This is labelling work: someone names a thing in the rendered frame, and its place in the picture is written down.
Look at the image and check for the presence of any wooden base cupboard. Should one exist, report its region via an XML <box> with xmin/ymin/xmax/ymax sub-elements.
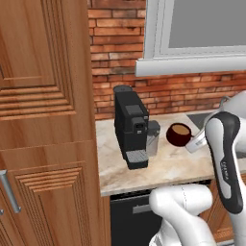
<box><xmin>199</xmin><ymin>172</ymin><xmax>246</xmax><ymax>243</ymax></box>

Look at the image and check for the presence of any black dishwasher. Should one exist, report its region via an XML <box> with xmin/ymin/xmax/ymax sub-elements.
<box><xmin>110</xmin><ymin>187</ymin><xmax>165</xmax><ymax>246</ymax></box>

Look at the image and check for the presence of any grey window frame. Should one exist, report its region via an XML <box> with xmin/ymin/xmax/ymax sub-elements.
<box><xmin>135</xmin><ymin>0</ymin><xmax>246</xmax><ymax>78</ymax></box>

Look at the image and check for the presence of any dark red coffee mug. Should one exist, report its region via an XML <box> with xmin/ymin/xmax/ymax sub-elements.
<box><xmin>165</xmin><ymin>122</ymin><xmax>194</xmax><ymax>148</ymax></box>

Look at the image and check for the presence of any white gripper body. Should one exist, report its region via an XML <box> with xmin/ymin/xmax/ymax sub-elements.
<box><xmin>184</xmin><ymin>127</ymin><xmax>209</xmax><ymax>155</ymax></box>

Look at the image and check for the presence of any grey tap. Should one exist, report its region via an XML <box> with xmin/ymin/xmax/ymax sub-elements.
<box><xmin>218</xmin><ymin>95</ymin><xmax>233</xmax><ymax>111</ymax></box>

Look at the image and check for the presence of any grey dishwasher handle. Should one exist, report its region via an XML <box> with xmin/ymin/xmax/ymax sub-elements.
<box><xmin>132</xmin><ymin>204</ymin><xmax>153</xmax><ymax>215</ymax></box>

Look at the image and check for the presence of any tall wooden cupboard door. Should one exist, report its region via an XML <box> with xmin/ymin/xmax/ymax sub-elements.
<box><xmin>0</xmin><ymin>0</ymin><xmax>97</xmax><ymax>151</ymax></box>

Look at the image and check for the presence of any dark grey sink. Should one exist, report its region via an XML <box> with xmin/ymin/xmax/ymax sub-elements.
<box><xmin>186</xmin><ymin>111</ymin><xmax>219</xmax><ymax>131</ymax></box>

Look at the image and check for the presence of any wooden cupboard door with handle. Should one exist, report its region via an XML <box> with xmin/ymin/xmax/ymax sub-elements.
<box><xmin>0</xmin><ymin>139</ymin><xmax>108</xmax><ymax>246</ymax></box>

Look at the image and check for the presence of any grey bar door handle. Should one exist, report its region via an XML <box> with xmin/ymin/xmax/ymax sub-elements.
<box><xmin>0</xmin><ymin>169</ymin><xmax>23</xmax><ymax>214</ymax></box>

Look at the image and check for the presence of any black coffee machine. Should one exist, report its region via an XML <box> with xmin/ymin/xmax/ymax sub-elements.
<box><xmin>112</xmin><ymin>85</ymin><xmax>161</xmax><ymax>171</ymax></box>

